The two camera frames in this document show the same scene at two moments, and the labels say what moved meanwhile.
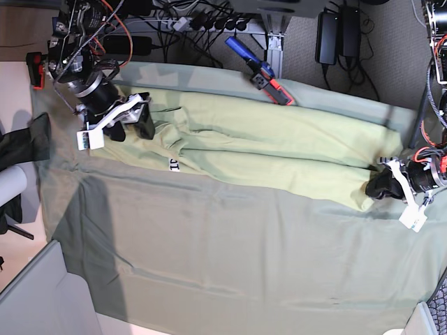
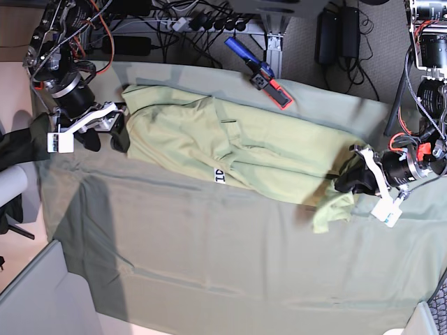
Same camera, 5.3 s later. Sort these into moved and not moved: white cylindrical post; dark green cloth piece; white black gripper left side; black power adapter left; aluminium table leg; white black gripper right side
Moved: white black gripper left side; white black gripper right side
Not moved: white cylindrical post; black power adapter left; aluminium table leg; dark green cloth piece
